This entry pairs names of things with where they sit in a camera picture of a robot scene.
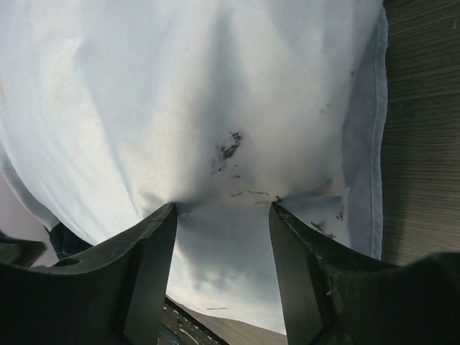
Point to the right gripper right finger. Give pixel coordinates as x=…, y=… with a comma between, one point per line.
x=331, y=294

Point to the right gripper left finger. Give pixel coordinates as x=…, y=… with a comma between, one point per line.
x=112, y=293

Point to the light blue pillowcase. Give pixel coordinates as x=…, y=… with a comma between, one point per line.
x=111, y=109

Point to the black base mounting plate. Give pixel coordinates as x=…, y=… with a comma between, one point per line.
x=179, y=327

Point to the dark navy cloth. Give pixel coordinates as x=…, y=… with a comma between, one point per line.
x=65, y=242

